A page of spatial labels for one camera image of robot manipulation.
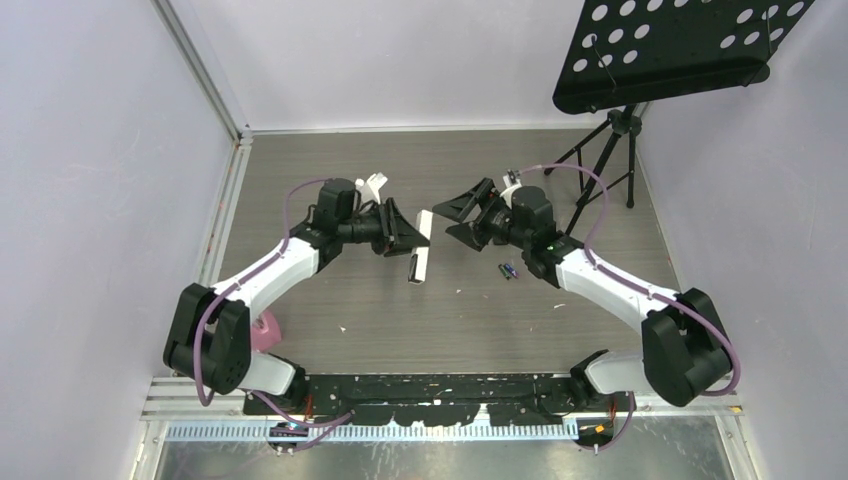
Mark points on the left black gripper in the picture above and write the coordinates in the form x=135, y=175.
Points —
x=393, y=234

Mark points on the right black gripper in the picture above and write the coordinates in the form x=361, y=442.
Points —
x=487, y=197

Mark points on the white silver prism bar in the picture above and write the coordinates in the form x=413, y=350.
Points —
x=420, y=255

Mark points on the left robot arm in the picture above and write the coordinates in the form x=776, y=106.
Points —
x=210, y=336

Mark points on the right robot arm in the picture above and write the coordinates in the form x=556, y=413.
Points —
x=684, y=348

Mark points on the dark green battery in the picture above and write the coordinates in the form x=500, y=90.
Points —
x=504, y=272

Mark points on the blue purple battery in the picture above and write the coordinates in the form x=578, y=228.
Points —
x=511, y=270

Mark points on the pink metronome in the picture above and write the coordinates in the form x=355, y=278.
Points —
x=265, y=332

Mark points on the black tripod stand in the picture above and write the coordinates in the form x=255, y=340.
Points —
x=621, y=124

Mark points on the black perforated music stand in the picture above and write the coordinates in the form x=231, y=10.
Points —
x=631, y=52

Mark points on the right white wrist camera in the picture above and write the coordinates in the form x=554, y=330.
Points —
x=512, y=182

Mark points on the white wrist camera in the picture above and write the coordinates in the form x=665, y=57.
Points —
x=512, y=182
x=369, y=189

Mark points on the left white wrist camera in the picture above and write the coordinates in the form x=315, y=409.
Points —
x=369, y=189

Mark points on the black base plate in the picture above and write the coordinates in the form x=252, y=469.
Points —
x=431, y=400

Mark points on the white slotted cable duct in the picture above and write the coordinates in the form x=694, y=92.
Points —
x=271, y=431

